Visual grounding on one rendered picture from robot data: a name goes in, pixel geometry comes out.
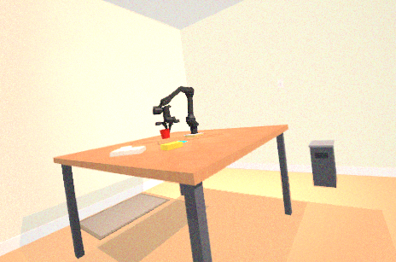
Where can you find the white flat box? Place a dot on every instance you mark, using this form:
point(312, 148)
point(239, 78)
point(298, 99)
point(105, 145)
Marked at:
point(127, 151)

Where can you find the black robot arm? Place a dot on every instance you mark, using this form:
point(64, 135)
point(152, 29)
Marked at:
point(190, 119)

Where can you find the red cup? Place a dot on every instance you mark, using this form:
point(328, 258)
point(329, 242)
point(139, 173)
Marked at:
point(165, 133)

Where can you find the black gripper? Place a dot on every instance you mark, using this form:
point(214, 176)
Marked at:
point(165, 124)

